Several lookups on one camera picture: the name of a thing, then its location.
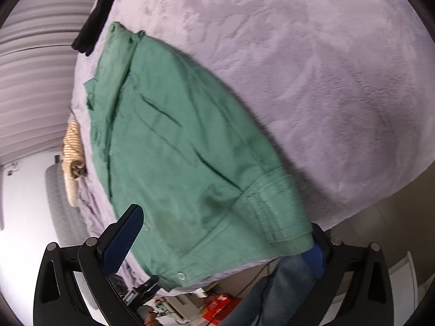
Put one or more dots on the beige striped garment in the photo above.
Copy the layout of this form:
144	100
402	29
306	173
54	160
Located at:
72	149

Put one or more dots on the black folded clothes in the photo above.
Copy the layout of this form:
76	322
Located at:
98	17

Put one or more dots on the red box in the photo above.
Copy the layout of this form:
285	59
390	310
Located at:
217	307

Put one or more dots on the purple fleece blanket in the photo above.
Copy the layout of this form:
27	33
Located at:
306	74

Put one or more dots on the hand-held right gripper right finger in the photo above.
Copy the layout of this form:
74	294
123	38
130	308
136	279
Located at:
315	259

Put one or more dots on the white ribbed curtain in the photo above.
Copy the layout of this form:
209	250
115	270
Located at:
37	57

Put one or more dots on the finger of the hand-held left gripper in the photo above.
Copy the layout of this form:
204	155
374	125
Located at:
152	282

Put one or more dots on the green work jacket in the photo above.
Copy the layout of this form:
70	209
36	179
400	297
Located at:
176	142

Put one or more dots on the person's jeans leg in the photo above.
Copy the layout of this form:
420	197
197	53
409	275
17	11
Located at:
272	295

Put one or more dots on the white cabinet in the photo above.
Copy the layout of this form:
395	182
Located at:
406	271

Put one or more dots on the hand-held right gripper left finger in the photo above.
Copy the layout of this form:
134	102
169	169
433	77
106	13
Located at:
124	236

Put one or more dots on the person's left hand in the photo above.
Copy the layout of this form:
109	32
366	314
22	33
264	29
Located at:
149	316

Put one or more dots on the grey quilted headboard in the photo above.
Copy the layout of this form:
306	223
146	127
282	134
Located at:
63	200

